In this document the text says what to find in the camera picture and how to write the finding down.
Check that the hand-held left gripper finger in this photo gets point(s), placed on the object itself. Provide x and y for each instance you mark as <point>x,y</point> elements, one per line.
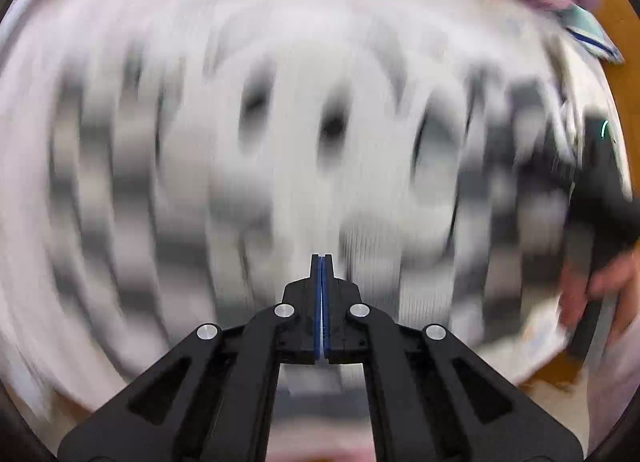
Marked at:
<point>327,302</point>
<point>317,302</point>

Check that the grey white checkered sweater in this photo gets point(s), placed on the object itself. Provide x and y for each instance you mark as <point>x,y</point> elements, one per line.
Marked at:
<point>150,192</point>

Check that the light blue striped cloth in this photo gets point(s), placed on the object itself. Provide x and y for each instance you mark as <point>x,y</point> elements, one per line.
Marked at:
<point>590,34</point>

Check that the person's right forearm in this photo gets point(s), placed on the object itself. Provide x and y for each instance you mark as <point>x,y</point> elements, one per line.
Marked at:
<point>617,382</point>

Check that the person's right hand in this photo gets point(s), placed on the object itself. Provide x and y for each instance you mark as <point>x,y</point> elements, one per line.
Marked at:
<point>622,277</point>

